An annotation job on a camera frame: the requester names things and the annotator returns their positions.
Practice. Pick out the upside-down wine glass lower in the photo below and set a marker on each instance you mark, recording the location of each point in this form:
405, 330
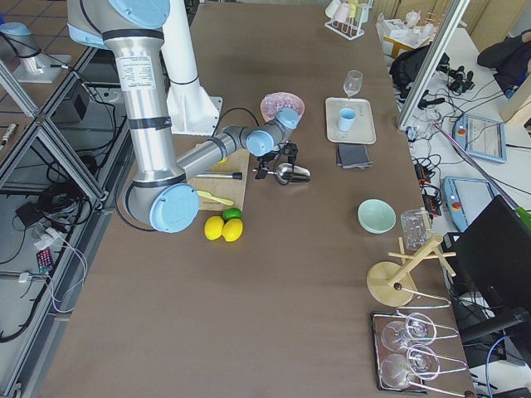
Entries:
414, 368

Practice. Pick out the clear wine glass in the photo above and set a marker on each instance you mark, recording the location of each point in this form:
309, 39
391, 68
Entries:
352, 83

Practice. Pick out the white wire cup rack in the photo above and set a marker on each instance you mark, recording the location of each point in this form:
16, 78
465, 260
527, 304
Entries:
352, 28

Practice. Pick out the yellow lemon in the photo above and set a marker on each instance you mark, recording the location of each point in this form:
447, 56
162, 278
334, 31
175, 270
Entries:
232, 230
213, 227

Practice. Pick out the blue teach pendant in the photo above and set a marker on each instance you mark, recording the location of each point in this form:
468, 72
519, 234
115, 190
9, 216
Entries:
481, 137
466, 198

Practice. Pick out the aluminium frame post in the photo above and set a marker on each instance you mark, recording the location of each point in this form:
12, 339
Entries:
445, 32

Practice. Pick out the pink bowl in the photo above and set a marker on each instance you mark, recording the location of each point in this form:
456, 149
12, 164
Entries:
286, 103

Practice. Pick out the mint green bowl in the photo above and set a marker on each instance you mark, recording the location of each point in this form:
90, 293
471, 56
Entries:
376, 216

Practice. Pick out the green lime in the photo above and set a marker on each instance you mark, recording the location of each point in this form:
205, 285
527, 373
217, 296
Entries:
231, 213

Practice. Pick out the pink cup in rack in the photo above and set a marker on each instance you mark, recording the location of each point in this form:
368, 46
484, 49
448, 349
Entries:
337, 10

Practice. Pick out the cream serving tray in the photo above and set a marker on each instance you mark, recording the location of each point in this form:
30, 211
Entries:
363, 130

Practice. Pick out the yellow lemon right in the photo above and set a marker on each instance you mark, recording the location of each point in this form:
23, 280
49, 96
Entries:
232, 230

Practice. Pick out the black backpack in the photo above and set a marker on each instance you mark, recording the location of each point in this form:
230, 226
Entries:
405, 68

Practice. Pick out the steel muddler black tip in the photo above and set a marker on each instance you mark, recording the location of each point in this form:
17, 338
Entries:
221, 175

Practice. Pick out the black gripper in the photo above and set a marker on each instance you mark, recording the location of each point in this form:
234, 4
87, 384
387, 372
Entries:
277, 154

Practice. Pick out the light blue cup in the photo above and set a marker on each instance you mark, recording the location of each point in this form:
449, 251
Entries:
346, 119

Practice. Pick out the yellow lemon left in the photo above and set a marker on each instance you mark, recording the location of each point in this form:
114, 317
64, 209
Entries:
213, 227

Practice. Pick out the wooden cutting board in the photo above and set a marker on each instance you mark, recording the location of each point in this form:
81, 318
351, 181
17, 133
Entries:
227, 188

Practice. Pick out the clear ice cubes pile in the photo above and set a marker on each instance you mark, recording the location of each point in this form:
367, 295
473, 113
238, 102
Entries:
282, 103

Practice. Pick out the black tray with glasses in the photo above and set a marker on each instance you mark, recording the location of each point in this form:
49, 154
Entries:
378, 321

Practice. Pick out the blue teach pendant near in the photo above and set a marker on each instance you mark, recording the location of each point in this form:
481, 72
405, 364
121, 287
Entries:
466, 198

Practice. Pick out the blue teach pendant far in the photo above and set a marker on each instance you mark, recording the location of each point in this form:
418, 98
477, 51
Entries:
481, 137

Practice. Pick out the black monitor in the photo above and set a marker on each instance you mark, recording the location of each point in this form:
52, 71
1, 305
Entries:
493, 254

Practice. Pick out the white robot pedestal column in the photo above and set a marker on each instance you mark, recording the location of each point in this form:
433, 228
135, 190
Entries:
191, 109

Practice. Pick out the wooden mug tree stand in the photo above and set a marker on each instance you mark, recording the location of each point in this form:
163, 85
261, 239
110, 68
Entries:
392, 284

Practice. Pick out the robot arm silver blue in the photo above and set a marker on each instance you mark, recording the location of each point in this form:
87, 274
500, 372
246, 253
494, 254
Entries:
155, 62

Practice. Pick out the silver metal ice scoop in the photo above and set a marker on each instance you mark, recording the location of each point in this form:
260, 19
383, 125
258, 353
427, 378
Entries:
287, 173

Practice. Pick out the upside-down wine glass upper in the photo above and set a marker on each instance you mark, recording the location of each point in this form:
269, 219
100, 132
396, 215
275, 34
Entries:
405, 331

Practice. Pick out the grey folded cloth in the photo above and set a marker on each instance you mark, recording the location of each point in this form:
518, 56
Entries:
350, 156

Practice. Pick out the upside-down wine glass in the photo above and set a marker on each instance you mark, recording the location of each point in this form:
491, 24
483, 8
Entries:
405, 331
414, 368

